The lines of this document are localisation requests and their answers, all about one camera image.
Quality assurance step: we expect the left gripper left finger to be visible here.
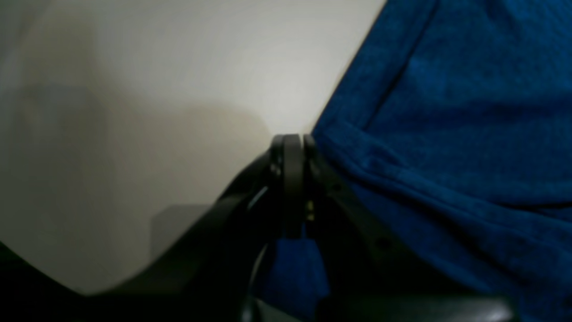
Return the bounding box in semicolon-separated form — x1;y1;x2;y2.
1;135;287;322

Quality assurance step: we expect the dark blue t-shirt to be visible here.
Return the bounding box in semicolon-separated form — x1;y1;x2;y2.
255;0;572;322

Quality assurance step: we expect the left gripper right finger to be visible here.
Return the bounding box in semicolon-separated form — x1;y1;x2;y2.
303;135;519;322

